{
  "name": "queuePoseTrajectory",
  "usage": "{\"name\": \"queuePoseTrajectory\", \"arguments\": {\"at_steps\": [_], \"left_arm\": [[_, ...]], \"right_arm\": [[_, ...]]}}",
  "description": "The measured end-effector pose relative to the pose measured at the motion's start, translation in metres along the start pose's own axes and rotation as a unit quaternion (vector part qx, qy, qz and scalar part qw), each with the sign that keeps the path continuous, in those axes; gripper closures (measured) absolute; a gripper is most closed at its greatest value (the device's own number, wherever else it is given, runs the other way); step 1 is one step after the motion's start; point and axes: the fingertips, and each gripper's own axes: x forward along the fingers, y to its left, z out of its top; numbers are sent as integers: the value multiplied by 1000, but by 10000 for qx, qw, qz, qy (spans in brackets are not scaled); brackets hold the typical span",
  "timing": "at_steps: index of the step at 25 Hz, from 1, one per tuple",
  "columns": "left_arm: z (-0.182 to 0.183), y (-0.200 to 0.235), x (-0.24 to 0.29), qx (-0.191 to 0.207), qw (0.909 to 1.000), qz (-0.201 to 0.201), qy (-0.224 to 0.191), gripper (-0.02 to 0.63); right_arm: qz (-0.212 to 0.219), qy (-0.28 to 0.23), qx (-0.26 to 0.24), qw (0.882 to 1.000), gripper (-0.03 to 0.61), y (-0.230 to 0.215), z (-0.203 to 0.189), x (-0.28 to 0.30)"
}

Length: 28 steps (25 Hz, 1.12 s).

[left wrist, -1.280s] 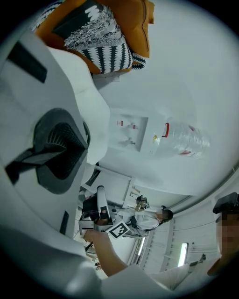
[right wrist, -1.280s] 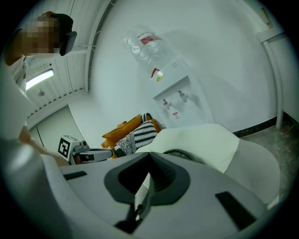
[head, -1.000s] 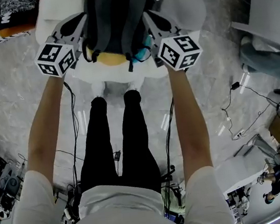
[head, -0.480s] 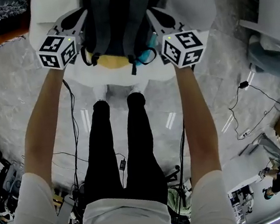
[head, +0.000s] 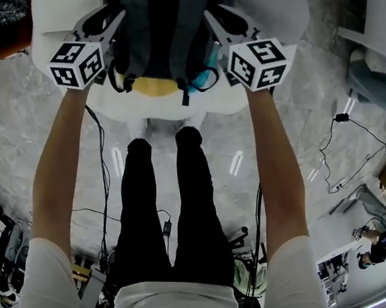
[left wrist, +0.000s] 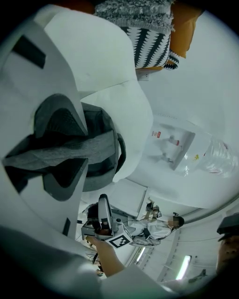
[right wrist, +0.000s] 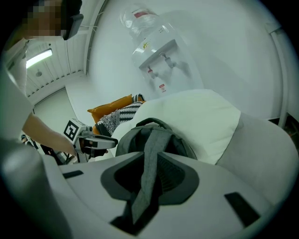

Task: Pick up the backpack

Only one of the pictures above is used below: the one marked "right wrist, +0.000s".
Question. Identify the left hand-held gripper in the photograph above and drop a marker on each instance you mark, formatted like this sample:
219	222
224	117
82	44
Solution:
72	130

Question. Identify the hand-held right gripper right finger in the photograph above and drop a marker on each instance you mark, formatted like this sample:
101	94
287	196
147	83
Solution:
210	186

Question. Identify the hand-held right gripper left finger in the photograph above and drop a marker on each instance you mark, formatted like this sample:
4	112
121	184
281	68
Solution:
93	191

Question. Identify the dark grey backpack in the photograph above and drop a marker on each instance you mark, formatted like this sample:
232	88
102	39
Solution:
149	140

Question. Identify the white round beanbag chair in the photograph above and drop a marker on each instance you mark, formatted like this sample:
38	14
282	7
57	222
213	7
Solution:
191	121

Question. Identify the person's left forearm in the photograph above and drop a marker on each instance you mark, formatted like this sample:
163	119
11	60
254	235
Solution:
46	134

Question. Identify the black white patterned fringe pillow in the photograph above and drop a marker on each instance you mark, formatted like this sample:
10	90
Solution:
107	123

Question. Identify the long orange throw pillow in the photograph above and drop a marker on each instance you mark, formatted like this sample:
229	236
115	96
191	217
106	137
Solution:
109	108

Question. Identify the ceiling strip light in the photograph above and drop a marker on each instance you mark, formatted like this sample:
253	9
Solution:
38	58

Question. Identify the clear water bottle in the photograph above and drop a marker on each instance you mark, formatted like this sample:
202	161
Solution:
137	23

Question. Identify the person's face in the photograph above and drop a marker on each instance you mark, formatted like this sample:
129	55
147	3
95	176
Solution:
44	21

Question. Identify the black head-worn camera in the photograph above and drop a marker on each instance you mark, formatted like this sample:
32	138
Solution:
74	25

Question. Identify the white wall pipe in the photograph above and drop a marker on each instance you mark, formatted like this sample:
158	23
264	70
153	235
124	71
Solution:
282	70

